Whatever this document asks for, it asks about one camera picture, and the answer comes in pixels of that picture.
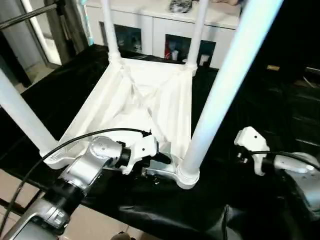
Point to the white plastic table top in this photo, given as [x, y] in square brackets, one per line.
[140, 95]

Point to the white plastic table leg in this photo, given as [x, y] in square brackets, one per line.
[196, 35]
[225, 90]
[111, 30]
[22, 115]

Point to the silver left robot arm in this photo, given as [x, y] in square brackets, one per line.
[80, 170]

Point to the black work mat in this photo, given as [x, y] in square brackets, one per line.
[250, 210]

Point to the small yellow label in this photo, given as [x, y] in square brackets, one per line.
[273, 67]

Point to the red bottle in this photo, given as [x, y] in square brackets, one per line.
[169, 50]

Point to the white glass-door cabinet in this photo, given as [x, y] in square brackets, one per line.
[145, 27]

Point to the light blue plastic strip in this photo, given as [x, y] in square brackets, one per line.
[87, 22]

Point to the grey crumpled bundle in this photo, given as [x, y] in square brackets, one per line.
[180, 5]

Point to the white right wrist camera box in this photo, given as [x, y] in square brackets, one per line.
[252, 142]

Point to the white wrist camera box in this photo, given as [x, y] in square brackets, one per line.
[252, 142]
[142, 147]

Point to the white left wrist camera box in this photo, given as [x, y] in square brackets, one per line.
[142, 147]

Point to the black metal table frame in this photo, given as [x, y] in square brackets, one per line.
[10, 205]

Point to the grey metal rack frame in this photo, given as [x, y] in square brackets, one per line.
[35, 25]

